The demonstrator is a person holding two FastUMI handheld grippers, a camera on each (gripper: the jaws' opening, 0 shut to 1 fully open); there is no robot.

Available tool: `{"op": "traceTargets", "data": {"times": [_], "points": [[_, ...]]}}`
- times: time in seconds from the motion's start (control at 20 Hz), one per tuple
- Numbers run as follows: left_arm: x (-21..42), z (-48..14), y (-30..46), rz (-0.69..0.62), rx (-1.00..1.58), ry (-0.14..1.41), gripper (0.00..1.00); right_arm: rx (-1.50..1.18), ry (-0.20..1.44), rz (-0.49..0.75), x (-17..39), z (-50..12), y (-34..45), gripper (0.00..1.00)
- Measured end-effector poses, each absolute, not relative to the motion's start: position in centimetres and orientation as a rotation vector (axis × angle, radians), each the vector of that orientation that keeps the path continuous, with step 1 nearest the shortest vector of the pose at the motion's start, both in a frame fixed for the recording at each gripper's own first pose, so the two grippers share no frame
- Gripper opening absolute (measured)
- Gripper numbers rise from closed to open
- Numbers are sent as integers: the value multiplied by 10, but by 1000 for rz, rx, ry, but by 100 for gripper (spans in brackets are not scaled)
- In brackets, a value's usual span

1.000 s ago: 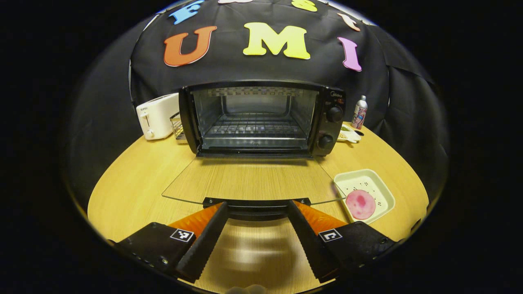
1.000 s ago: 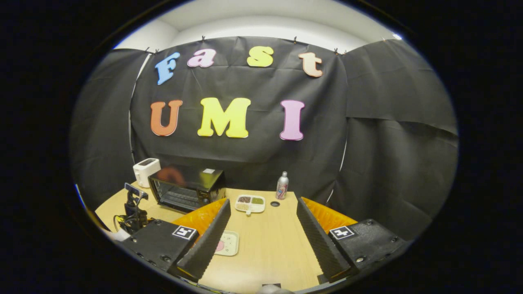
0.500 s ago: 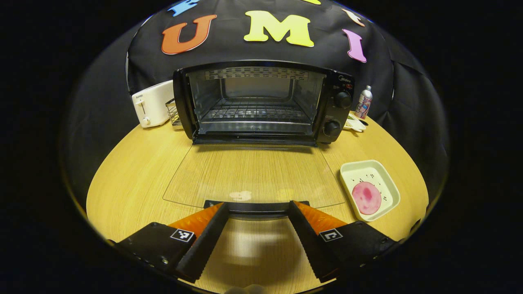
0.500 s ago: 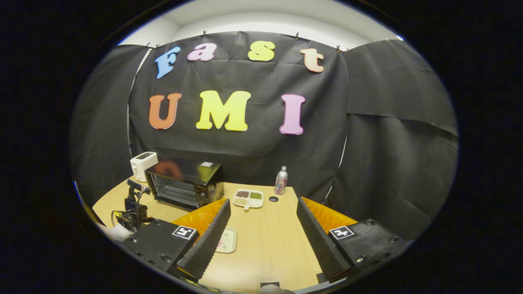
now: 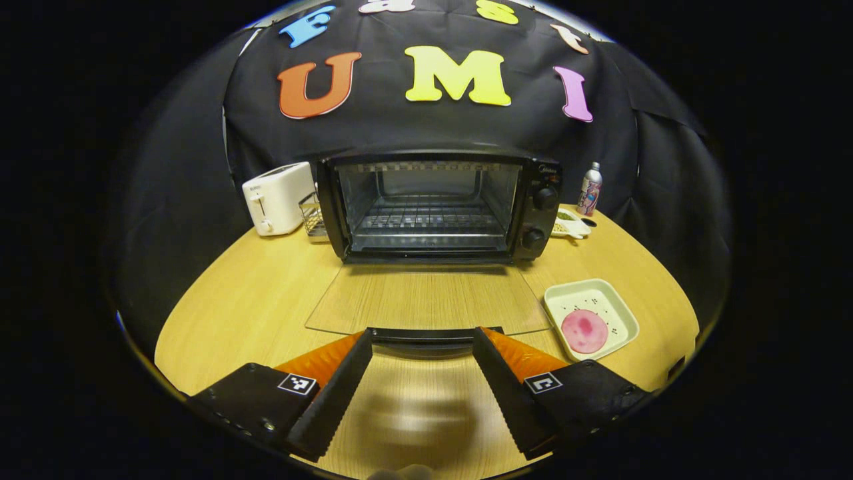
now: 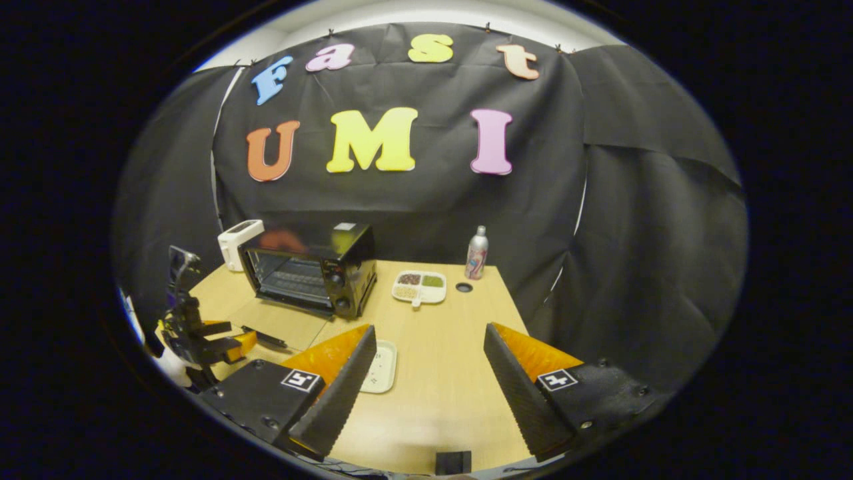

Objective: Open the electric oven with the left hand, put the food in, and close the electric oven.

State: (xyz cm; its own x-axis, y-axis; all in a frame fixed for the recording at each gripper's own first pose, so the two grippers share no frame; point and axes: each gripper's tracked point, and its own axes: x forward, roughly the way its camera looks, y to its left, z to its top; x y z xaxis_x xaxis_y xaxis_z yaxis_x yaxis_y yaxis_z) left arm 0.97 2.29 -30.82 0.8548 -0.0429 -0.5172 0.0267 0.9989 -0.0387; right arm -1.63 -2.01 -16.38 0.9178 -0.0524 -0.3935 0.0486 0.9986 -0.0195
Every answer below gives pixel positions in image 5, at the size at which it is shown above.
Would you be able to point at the small white dish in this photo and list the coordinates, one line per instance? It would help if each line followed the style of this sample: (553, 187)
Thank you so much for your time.
(573, 230)

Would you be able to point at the silver spray bottle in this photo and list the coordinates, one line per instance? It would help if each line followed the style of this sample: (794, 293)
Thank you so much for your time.
(590, 193)

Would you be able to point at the pink round food slice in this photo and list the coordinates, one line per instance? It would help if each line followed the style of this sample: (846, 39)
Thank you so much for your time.
(584, 331)

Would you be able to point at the black backdrop cloth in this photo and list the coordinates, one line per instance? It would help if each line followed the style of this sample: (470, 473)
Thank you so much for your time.
(426, 130)

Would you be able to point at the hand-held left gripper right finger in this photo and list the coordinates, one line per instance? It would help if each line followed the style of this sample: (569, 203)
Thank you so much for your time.
(506, 390)

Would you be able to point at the black electric oven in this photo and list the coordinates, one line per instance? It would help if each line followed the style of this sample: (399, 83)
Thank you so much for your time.
(533, 220)

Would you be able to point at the white square plate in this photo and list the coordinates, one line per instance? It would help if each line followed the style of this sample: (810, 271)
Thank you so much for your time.
(600, 296)

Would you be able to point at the white toaster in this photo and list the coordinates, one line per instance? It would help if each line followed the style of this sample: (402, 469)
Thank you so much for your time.
(276, 200)

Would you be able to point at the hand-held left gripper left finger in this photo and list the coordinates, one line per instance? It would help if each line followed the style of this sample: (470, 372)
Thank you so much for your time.
(336, 390)

